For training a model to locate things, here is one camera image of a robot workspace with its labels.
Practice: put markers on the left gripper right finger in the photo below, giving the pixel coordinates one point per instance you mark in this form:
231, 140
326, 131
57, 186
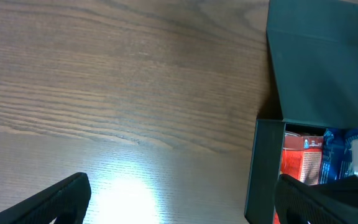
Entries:
332, 203

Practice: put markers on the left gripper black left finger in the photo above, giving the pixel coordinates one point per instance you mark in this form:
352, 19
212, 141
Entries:
64, 202

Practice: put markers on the blue snack bar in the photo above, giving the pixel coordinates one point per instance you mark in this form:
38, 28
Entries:
337, 155

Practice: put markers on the orange red cardboard box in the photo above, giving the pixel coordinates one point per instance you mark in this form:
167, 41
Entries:
302, 157

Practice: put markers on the black gift box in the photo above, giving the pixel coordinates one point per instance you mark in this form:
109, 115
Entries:
313, 57

